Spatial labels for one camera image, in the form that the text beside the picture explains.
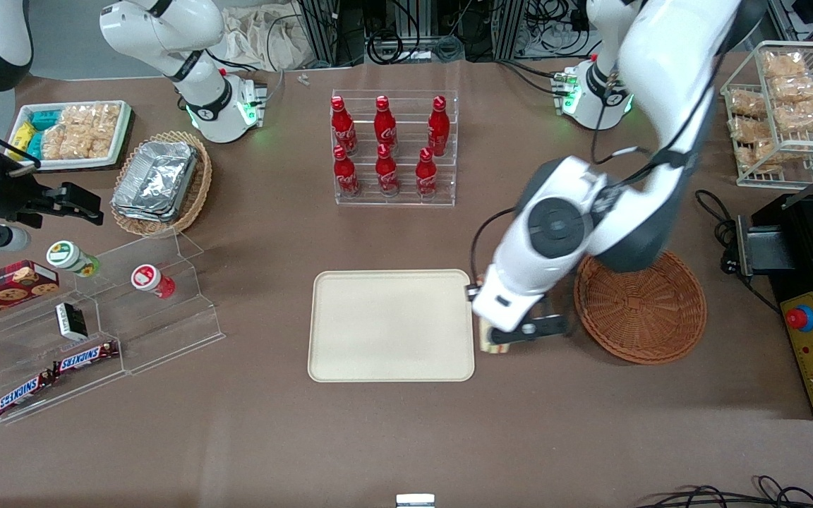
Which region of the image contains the clear acrylic bottle rack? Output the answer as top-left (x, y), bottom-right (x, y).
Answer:
top-left (331, 90), bottom-right (460, 207)

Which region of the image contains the black table cable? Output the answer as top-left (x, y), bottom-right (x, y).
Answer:
top-left (694, 188), bottom-right (780, 313)

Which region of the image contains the red lid drink cup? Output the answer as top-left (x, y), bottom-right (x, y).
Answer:
top-left (130, 263), bottom-right (177, 300)

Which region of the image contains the aluminium frame with cables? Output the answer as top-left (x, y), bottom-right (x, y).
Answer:
top-left (296, 0), bottom-right (591, 66)

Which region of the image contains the round brown wicker basket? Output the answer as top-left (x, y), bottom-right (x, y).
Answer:
top-left (574, 248), bottom-right (707, 365)

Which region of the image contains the beige plastic tray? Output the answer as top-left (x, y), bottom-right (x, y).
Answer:
top-left (308, 269), bottom-right (478, 383)

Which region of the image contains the clear bag of rice crackers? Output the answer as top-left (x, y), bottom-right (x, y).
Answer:
top-left (40, 126), bottom-right (115, 161)
top-left (59, 103), bottom-right (122, 133)

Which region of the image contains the black machine housing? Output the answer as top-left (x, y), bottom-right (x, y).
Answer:
top-left (751, 193), bottom-right (813, 421)

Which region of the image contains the yellow snack packet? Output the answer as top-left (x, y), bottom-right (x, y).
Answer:
top-left (9, 120), bottom-right (37, 160)

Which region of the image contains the beige cloth bag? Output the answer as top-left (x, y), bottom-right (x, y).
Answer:
top-left (219, 5), bottom-right (316, 72)

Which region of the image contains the clear acrylic stepped display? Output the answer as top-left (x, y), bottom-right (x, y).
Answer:
top-left (0, 229), bottom-right (227, 426)

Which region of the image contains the green lid drink cup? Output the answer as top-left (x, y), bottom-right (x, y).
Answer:
top-left (46, 240), bottom-right (102, 278)

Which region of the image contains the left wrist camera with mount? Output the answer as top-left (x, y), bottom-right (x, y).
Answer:
top-left (519, 315), bottom-right (569, 341)

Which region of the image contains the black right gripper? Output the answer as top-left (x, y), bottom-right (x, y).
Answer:
top-left (0, 173), bottom-right (105, 229)

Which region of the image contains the red cola bottle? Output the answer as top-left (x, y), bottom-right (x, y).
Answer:
top-left (415, 147), bottom-right (440, 200)
top-left (375, 143), bottom-right (401, 198)
top-left (330, 96), bottom-right (359, 157)
top-left (374, 95), bottom-right (399, 153)
top-left (427, 95), bottom-right (451, 157)
top-left (332, 145), bottom-right (363, 199)

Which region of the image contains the teal snack packet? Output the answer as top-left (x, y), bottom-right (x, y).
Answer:
top-left (28, 108), bottom-right (63, 132)

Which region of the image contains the bagged pastry snack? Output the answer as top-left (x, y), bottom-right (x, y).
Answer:
top-left (761, 49), bottom-right (807, 79)
top-left (729, 116), bottom-right (776, 143)
top-left (773, 98), bottom-right (813, 134)
top-left (769, 73), bottom-right (813, 104)
top-left (736, 140), bottom-right (783, 175)
top-left (728, 90), bottom-right (769, 119)

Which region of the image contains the triangular sandwich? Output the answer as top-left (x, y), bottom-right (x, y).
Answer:
top-left (479, 317), bottom-right (514, 356)

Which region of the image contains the snickers bar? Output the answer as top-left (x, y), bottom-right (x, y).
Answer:
top-left (0, 371), bottom-right (59, 418)
top-left (51, 340), bottom-right (120, 375)

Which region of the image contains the black cables bundle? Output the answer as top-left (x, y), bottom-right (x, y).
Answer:
top-left (634, 475), bottom-right (813, 508)

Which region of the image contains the stack of foil containers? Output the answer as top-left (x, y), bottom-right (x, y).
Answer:
top-left (111, 140), bottom-right (200, 222)

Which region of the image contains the small black box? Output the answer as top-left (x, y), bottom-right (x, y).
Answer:
top-left (54, 301), bottom-right (89, 341)

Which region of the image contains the white rectangular snack tray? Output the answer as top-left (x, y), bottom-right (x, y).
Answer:
top-left (7, 100), bottom-right (133, 172)

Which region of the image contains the white wire rack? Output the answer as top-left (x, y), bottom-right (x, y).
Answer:
top-left (720, 40), bottom-right (813, 190)

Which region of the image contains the oval light wicker basket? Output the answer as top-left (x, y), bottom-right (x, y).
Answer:
top-left (110, 131), bottom-right (213, 238)

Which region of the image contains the red cookie box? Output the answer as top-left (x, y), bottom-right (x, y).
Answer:
top-left (0, 259), bottom-right (61, 327)

